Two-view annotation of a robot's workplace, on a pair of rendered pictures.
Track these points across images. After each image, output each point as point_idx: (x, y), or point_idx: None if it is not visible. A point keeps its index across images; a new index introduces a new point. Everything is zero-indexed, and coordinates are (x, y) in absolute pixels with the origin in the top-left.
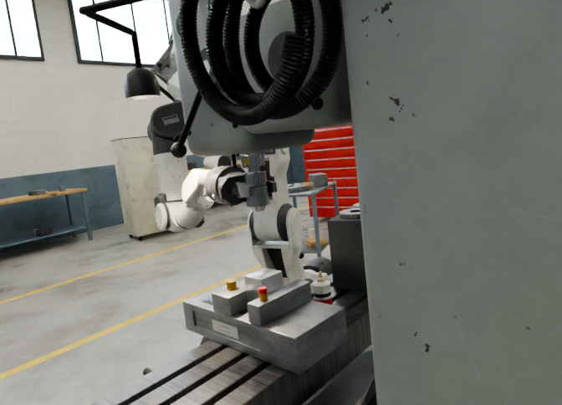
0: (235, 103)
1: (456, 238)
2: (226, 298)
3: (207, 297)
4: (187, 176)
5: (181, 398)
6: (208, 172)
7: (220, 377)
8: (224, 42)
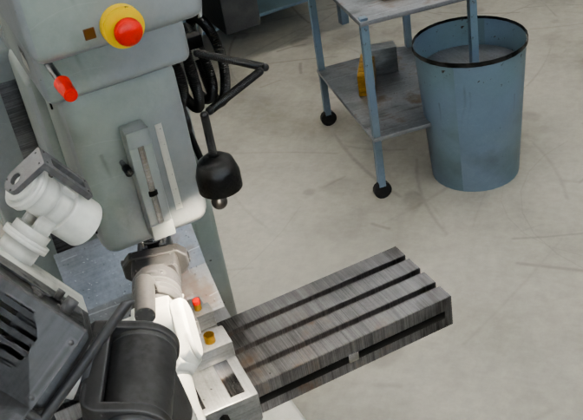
0: (212, 101)
1: None
2: (223, 327)
3: (229, 388)
4: (186, 318)
5: (291, 323)
6: (170, 288)
7: (258, 335)
8: (198, 76)
